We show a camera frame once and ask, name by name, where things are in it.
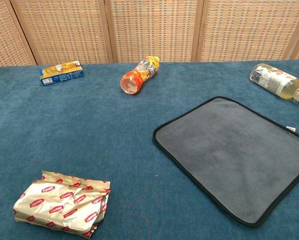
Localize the woven bamboo folding screen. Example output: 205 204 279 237
0 0 299 68

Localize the grey green cleaning cloth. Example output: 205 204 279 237
152 96 299 228

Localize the orange juice bottle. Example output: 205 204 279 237
120 55 161 96

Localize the gold Lipton tea package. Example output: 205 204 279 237
13 170 111 239

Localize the yellow blue snack box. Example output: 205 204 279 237
38 60 85 87

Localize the teal carpet table cover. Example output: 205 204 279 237
0 59 299 240

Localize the pale tea bottle white cap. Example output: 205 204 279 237
249 63 299 103

